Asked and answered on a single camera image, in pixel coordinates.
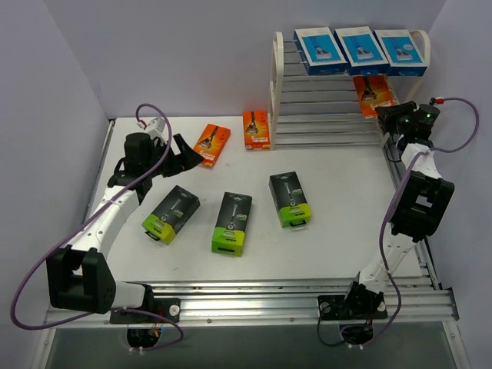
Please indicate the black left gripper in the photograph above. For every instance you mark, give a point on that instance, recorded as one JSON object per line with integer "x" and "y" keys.
{"x": 178, "y": 161}

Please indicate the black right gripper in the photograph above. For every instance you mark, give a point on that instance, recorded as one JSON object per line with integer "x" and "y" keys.
{"x": 394, "y": 114}

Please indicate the orange Gillette razor box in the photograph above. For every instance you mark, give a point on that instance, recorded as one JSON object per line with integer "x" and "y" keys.
{"x": 256, "y": 130}
{"x": 211, "y": 144}
{"x": 373, "y": 92}

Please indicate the black green razor box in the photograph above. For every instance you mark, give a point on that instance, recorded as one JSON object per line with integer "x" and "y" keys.
{"x": 289, "y": 200}
{"x": 171, "y": 215}
{"x": 231, "y": 225}

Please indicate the blue white Harry's razor box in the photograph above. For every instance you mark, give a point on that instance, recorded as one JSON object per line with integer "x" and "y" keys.
{"x": 362, "y": 51}

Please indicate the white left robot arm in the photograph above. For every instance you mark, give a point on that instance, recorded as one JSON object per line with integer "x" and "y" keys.
{"x": 79, "y": 278}

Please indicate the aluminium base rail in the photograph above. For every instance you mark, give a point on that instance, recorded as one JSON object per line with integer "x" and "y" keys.
{"x": 278, "y": 302}

